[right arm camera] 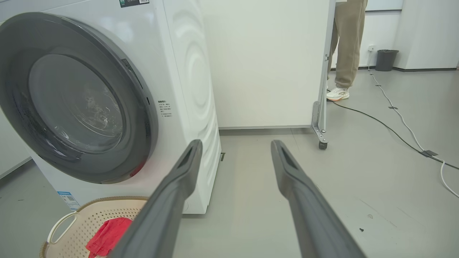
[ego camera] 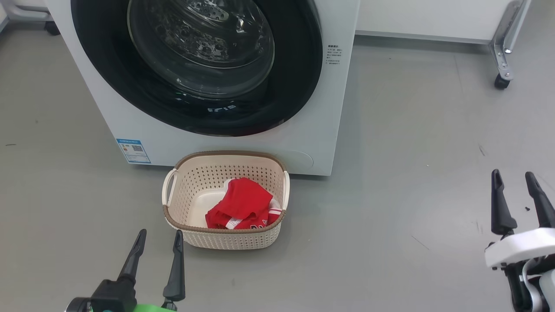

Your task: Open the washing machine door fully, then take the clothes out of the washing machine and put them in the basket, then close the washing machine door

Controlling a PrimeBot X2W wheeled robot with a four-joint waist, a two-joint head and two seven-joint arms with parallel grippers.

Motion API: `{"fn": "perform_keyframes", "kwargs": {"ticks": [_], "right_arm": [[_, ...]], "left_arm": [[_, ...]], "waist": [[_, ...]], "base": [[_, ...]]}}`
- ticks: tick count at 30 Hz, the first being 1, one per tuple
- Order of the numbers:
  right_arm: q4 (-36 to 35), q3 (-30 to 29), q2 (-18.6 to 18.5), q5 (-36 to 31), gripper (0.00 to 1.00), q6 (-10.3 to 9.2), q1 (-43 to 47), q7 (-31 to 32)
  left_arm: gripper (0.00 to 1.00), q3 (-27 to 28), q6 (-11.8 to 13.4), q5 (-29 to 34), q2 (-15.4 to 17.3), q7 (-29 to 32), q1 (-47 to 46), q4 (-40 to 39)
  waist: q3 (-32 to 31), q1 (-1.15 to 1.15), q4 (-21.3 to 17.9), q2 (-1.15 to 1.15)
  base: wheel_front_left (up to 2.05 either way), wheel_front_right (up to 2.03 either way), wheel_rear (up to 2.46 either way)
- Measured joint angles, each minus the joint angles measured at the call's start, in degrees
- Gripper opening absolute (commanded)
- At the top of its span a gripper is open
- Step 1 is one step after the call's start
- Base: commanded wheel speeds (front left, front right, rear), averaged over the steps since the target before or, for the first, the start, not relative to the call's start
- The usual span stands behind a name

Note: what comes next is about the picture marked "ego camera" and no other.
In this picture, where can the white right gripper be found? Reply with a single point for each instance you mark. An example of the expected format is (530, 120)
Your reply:
(524, 249)

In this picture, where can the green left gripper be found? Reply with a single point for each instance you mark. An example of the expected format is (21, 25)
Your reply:
(151, 308)

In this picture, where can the red and white garment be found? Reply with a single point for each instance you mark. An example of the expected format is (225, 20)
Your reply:
(243, 201)

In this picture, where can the black washing machine door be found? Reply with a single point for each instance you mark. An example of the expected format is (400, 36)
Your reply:
(108, 78)

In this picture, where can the cream perforated laundry basket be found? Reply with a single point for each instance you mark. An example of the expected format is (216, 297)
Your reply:
(195, 182)

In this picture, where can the white front-load washing machine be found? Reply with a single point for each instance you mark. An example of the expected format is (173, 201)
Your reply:
(303, 130)

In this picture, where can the blue energy label sticker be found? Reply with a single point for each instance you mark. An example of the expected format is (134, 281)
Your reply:
(133, 151)

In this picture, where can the grey text warning sticker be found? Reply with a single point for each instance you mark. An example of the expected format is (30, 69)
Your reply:
(334, 54)

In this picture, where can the metal frame leg with caster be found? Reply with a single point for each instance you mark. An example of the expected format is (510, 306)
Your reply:
(507, 39)

